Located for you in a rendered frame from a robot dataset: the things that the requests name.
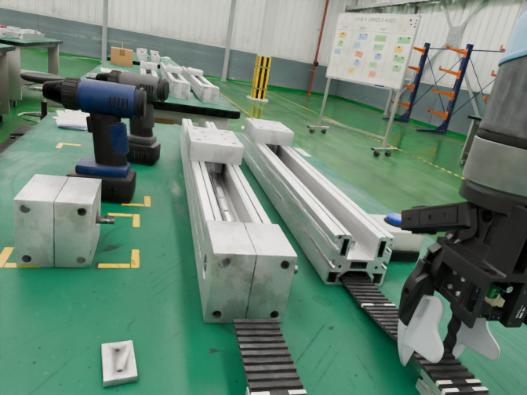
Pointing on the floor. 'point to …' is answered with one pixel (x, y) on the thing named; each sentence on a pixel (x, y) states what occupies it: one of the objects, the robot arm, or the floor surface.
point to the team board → (371, 57)
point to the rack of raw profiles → (437, 86)
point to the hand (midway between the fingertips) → (426, 349)
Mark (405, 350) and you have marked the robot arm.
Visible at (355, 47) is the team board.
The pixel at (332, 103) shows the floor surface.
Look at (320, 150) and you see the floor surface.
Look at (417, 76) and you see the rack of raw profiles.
